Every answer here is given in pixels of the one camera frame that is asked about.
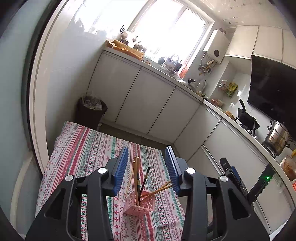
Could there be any bamboo chopstick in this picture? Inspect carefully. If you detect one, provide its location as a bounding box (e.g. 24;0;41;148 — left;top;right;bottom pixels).
147;185;172;196
141;181;172;197
133;157;139;206
125;169;133;197

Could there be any black chopstick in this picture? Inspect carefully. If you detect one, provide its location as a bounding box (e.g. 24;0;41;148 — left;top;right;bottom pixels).
139;167;151;197

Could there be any glass bowl with food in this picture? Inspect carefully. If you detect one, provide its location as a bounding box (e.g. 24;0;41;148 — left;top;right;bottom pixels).
280;156;295;181

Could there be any stainless steel steamer pot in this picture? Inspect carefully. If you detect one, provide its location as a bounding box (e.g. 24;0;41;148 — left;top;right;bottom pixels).
262;120;293;156

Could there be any pink perforated utensil holder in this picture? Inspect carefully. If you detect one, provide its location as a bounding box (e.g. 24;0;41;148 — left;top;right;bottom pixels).
123;191;155;217

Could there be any patterned red green tablecloth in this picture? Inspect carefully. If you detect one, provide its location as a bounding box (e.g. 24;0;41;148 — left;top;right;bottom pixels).
28;121;185;240

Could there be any black wok pan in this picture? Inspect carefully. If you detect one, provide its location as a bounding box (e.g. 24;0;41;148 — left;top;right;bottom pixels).
237;99;260;130

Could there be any black trash bin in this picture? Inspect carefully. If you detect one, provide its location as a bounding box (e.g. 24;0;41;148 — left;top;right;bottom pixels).
74;96;108;130

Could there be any black range hood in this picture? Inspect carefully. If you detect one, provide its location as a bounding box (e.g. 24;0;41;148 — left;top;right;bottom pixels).
247;55;296;138

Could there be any yellow cloth on counter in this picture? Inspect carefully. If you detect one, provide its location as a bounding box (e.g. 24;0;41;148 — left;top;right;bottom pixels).
105;39;144;61

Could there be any white water heater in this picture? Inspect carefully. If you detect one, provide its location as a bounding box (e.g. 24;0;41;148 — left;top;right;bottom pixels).
203;29;230;64

